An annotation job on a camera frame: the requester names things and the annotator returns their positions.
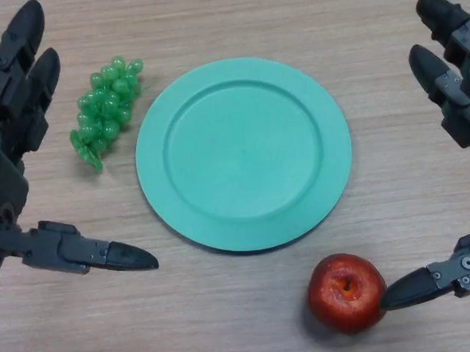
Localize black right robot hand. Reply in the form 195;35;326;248
362;0;470;311

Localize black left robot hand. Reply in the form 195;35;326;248
0;0;160;281

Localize red apple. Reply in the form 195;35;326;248
305;250;390;338

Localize green round plate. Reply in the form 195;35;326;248
129;50;359;259

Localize green grape bunch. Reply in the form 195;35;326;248
65;53;151;174

